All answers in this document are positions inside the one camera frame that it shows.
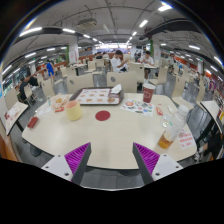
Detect white sticker with red text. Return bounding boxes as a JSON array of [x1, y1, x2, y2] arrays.
[[178, 131, 197, 150]]

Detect dark red pouch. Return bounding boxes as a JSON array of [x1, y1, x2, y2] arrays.
[[26, 116, 40, 129]]

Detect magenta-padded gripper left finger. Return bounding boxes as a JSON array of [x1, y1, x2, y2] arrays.
[[41, 142, 92, 186]]

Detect neighbouring table with tray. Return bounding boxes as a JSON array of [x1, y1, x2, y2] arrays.
[[3, 101, 29, 136]]

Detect neighbouring beige table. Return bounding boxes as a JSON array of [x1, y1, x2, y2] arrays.
[[199, 99, 224, 134]]

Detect printed paper leaflet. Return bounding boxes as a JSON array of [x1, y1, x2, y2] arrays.
[[120, 98, 155, 118]]

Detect ceiling air conditioner unit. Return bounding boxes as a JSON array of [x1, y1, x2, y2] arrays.
[[77, 18, 98, 29]]

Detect flat round red coaster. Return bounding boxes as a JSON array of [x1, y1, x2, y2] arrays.
[[94, 110, 111, 122]]

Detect dark tray with printed liner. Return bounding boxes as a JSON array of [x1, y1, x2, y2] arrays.
[[69, 87, 125, 106]]

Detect beige chair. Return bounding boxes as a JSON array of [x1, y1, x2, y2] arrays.
[[66, 73, 95, 94], [106, 70, 138, 94]]

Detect group of ceiling lights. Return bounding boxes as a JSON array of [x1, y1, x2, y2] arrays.
[[1, 2, 224, 76]]

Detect crumpled food wrapper bag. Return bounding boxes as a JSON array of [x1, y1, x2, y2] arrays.
[[49, 93, 73, 111]]

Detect white paper napkin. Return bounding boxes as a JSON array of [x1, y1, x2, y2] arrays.
[[110, 83, 123, 95]]

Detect group of beige chairs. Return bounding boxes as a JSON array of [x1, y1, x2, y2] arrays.
[[36, 58, 208, 111]]

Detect clear bottle with amber drink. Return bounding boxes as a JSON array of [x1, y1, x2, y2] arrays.
[[157, 104, 190, 150]]

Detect clear plastic wrapper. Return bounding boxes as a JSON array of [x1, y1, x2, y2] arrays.
[[160, 113, 174, 129]]

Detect pale yellow cup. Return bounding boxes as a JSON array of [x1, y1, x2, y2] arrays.
[[64, 100, 83, 122]]

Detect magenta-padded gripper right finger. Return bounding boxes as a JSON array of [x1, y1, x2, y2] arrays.
[[132, 142, 184, 186]]

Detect white printed card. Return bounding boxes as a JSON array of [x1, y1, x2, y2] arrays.
[[34, 105, 53, 118]]

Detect person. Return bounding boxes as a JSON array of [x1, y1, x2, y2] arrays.
[[198, 129, 224, 161], [139, 50, 155, 79], [45, 59, 56, 83], [29, 74, 40, 88], [18, 78, 30, 101], [110, 49, 129, 73]]

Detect red paper cup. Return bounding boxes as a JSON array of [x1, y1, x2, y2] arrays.
[[142, 83, 157, 104]]

